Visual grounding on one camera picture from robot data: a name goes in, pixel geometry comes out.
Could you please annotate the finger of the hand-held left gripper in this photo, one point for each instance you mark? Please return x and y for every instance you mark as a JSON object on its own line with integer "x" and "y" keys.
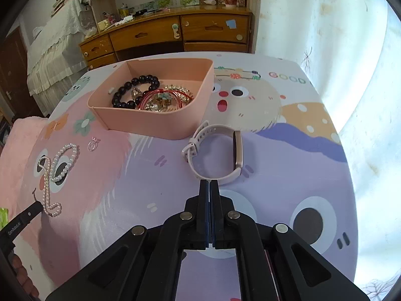
{"x": 22, "y": 221}

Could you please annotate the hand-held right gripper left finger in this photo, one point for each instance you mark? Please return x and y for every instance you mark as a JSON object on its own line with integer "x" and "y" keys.
{"x": 205, "y": 216}

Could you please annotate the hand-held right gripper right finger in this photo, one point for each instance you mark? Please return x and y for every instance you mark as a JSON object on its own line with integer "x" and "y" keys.
{"x": 215, "y": 216}

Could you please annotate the beige smart band watch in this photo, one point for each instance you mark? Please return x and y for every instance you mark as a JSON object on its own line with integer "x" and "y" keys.
{"x": 200, "y": 134}

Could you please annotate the pink plastic tray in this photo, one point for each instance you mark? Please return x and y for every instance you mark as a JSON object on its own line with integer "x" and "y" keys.
{"x": 150, "y": 124}

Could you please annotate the small flower earring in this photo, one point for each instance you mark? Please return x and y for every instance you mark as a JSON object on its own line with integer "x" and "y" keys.
{"x": 163, "y": 97}

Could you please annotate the red gold bangle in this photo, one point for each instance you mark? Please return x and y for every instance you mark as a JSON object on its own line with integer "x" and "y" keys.
{"x": 147, "y": 95}

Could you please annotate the pink fluffy blanket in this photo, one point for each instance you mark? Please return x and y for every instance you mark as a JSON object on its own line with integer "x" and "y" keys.
{"x": 22, "y": 134}

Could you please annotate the dark wooden door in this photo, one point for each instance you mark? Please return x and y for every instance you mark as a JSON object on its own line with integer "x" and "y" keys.
{"x": 15, "y": 78}

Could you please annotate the white lace furniture cover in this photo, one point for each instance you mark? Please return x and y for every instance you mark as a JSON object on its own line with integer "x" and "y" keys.
{"x": 53, "y": 47}

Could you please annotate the white drawer child lock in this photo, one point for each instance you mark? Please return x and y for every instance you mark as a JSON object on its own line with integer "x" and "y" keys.
{"x": 175, "y": 32}

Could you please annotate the wooden desk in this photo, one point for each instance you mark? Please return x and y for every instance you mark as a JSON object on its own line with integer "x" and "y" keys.
{"x": 141, "y": 34}

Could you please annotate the clear plastic bag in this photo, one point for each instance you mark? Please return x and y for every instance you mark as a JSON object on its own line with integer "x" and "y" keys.
{"x": 90, "y": 32}

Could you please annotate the white tissue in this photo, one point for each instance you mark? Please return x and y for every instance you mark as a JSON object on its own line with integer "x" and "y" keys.
{"x": 123, "y": 20}

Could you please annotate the small white bottle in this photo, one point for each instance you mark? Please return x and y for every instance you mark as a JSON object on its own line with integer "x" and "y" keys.
{"x": 209, "y": 2}

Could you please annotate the white leaf print curtain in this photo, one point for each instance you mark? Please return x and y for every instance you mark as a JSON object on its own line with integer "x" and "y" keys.
{"x": 313, "y": 22}

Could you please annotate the pen holder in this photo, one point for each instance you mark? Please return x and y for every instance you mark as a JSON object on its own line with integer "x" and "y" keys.
{"x": 123, "y": 12}

